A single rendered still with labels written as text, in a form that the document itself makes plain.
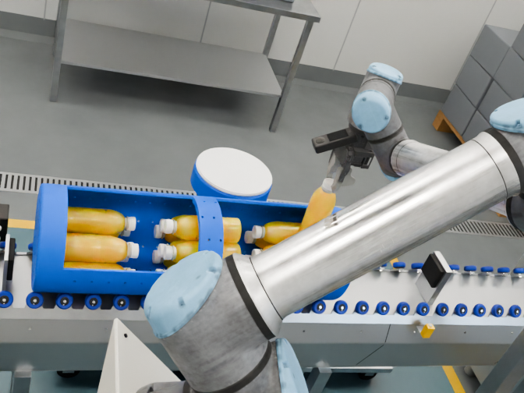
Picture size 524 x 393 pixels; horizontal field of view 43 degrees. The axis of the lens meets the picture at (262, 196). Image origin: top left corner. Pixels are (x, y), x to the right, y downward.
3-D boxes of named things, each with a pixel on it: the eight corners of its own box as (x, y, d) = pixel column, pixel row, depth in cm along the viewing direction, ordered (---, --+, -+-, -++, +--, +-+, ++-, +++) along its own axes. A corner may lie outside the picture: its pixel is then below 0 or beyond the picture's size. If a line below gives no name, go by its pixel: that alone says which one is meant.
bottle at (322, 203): (319, 247, 196) (339, 198, 186) (296, 240, 196) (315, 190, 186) (320, 233, 202) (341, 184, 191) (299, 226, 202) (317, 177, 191)
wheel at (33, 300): (46, 294, 176) (45, 293, 178) (29, 290, 175) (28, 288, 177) (40, 311, 176) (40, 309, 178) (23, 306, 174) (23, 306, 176)
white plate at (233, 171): (254, 146, 254) (253, 149, 254) (185, 146, 240) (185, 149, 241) (285, 192, 235) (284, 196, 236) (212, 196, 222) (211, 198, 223)
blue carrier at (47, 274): (331, 319, 206) (367, 255, 188) (29, 314, 175) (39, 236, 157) (306, 252, 226) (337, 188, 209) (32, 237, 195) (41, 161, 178)
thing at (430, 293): (432, 305, 227) (452, 272, 219) (422, 304, 226) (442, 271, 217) (420, 283, 235) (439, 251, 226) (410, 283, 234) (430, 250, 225)
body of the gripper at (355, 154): (367, 171, 183) (384, 135, 176) (339, 168, 180) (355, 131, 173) (358, 155, 189) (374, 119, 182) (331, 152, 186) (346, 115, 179)
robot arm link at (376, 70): (367, 68, 163) (373, 54, 172) (348, 111, 170) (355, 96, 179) (403, 82, 163) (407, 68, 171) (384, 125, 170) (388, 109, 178)
